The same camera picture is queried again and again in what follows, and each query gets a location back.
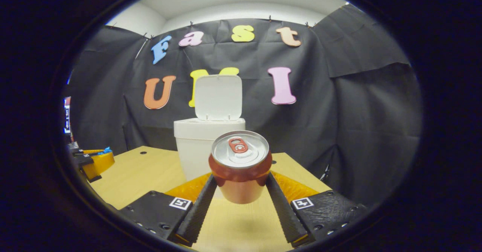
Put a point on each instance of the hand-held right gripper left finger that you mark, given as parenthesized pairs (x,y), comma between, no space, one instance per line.
(197,214)

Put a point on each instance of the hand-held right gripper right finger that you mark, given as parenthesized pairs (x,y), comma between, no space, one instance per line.
(286,214)

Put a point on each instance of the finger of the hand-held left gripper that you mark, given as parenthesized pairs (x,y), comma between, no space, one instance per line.
(99,165)
(90,151)

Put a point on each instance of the blue paper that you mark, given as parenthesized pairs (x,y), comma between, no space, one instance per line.
(105,151)

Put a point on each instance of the red pop can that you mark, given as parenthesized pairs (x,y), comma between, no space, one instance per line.
(241,184)

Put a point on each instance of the white desktop garbage bin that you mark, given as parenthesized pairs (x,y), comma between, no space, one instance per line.
(192,150)

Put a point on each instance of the wooden desktop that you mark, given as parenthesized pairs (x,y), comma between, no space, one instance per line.
(143,176)

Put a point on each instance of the white and blue background items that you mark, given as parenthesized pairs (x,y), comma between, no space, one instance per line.
(67,116)

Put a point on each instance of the black backdrop cloth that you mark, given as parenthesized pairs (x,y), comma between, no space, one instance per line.
(339,112)

